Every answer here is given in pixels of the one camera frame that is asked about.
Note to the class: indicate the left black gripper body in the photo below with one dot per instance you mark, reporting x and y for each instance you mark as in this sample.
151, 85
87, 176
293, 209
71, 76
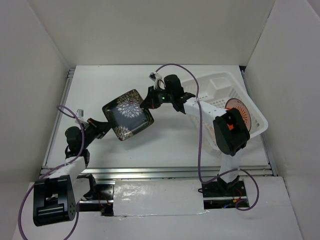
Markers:
90, 134

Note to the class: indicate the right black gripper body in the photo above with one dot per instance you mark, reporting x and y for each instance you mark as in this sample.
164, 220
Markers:
165, 96

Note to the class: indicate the black square floral plate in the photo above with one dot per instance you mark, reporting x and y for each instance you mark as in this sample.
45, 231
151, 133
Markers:
126, 116

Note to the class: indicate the white sunburst pattern plate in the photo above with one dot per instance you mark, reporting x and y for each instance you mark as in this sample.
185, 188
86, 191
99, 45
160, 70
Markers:
240, 106

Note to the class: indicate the orange round plate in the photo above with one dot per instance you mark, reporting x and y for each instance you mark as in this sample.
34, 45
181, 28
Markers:
231, 121

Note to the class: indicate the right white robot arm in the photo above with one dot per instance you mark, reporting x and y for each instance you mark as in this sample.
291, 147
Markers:
230, 131

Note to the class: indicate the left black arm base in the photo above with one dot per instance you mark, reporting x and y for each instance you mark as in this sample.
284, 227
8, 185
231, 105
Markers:
99, 198

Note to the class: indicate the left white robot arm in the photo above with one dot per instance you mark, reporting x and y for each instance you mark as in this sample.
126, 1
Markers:
55, 198

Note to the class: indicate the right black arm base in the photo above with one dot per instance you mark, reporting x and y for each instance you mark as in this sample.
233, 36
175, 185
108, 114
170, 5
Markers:
221, 195

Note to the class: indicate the white plastic dish rack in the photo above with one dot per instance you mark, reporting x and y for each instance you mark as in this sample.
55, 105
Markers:
216, 89

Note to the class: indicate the white foil covered panel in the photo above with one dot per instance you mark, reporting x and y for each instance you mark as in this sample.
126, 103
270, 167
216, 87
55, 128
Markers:
157, 198

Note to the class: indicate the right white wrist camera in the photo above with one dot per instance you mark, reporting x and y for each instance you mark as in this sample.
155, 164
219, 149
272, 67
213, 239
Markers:
157, 80

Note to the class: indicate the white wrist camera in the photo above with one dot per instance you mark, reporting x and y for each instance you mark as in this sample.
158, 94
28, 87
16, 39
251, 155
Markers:
157, 80
80, 115

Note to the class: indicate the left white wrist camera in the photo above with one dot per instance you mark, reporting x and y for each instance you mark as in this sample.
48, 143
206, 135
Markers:
80, 115

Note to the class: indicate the aluminium frame rail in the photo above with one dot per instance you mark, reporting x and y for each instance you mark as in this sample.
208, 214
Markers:
168, 149

